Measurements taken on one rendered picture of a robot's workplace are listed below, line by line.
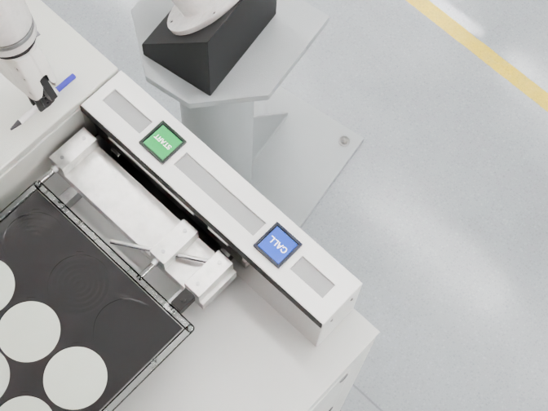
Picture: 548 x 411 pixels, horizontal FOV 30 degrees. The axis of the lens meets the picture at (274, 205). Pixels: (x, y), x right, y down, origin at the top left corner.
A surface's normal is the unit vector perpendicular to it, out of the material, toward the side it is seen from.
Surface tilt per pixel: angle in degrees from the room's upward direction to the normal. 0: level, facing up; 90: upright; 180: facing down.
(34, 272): 0
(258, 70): 0
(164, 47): 90
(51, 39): 0
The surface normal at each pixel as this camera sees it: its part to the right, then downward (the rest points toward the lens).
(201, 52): -0.56, 0.76
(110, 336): 0.04, -0.37
